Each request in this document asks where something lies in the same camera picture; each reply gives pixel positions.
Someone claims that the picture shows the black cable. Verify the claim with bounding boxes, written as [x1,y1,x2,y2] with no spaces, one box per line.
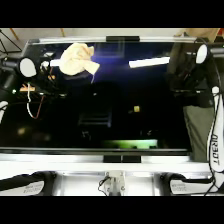
[97,175,112,196]

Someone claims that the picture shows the cream garment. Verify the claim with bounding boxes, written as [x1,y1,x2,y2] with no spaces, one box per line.
[59,42,101,77]

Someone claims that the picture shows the person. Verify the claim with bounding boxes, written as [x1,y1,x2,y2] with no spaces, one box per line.
[166,27,222,162]

